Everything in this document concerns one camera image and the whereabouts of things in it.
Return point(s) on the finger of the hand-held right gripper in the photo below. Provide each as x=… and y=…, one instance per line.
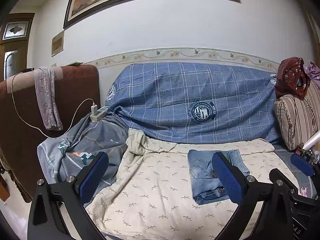
x=301, y=163

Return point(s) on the purple cloth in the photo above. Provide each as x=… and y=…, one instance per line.
x=315, y=71

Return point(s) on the green paper item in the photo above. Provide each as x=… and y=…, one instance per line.
x=75, y=63

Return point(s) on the brown sofa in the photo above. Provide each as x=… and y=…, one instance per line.
x=75, y=85

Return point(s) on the wooden door with glass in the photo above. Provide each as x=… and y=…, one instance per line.
x=15, y=52

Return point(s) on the small framed plaque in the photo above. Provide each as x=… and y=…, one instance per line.
x=57, y=43

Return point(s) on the cream leaf-print bed sheet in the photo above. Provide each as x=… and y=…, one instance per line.
x=150, y=192

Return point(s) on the red-brown plastic bag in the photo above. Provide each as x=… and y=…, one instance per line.
x=290, y=75

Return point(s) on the small pink-red item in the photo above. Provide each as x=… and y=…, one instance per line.
x=299, y=152

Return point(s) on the blue plaid quilt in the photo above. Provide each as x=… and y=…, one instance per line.
x=162, y=92

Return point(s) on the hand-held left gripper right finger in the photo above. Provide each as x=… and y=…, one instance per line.
x=228, y=180

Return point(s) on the white plastic roll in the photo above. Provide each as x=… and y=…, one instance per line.
x=312, y=138

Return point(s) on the blue denim pants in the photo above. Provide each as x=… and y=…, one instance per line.
x=202, y=180

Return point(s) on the white power strip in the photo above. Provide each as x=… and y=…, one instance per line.
x=100, y=116

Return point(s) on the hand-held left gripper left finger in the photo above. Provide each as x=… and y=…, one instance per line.
x=95, y=177

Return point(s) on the grey hanging cloth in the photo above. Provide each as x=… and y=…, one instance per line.
x=46, y=97

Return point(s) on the striped cushion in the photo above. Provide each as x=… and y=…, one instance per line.
x=295, y=120

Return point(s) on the white charger plug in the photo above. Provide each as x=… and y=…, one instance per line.
x=94, y=110

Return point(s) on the grey patterned quilt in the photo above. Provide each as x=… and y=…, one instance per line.
x=105, y=135

